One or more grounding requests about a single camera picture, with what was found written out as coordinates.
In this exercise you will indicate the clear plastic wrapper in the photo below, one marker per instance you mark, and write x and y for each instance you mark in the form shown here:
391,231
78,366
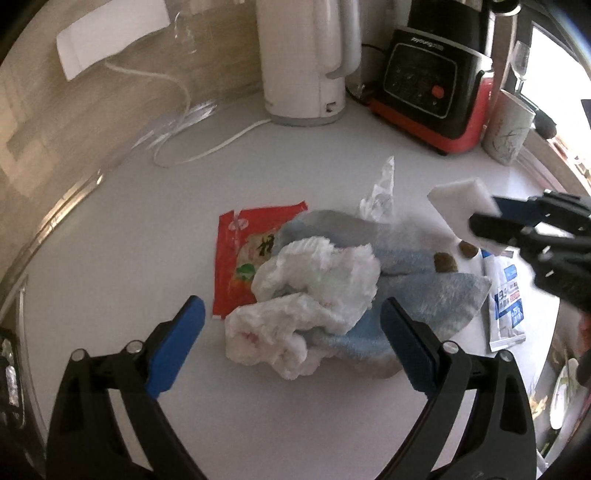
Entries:
378,194

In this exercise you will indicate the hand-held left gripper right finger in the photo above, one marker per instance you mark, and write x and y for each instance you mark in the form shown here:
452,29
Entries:
407,344

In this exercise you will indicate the wine glass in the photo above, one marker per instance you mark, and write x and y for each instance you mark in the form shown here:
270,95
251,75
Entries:
521,60

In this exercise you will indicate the white sponge block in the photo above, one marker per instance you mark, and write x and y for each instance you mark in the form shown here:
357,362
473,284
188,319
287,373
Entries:
457,198

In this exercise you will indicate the black stove with foil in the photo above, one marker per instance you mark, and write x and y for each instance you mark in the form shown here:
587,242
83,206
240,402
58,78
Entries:
9,374

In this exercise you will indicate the white plate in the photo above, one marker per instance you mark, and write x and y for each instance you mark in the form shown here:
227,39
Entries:
561,397

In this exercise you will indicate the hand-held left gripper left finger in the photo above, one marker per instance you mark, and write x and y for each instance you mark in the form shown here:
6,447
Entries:
179,342

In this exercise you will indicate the white wall socket cover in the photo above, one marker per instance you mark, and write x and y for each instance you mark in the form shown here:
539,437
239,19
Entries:
111,32

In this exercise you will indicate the steel sink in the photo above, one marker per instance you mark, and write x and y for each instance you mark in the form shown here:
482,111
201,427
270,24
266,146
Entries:
554,443

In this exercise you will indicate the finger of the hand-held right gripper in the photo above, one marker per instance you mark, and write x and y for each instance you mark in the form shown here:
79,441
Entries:
508,233
517,210

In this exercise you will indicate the white tissue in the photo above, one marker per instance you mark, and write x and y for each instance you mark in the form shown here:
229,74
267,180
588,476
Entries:
323,270

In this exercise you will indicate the light blue towel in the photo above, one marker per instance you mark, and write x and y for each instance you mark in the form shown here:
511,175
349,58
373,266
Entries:
415,265

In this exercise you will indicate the blue and white packet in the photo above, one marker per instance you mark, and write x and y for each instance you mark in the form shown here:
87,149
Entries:
505,300

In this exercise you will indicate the red snack wrapper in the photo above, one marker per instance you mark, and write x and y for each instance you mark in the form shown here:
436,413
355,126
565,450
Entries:
231,258

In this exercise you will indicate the white patterned cup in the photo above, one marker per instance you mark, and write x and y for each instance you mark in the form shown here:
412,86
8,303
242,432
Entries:
508,129

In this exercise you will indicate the window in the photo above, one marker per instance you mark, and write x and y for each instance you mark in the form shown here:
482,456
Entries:
554,69

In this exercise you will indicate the white electric kettle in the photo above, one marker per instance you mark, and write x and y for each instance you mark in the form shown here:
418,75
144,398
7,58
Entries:
300,60

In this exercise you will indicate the red and black blender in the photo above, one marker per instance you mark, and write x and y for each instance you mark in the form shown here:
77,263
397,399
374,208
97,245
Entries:
415,78

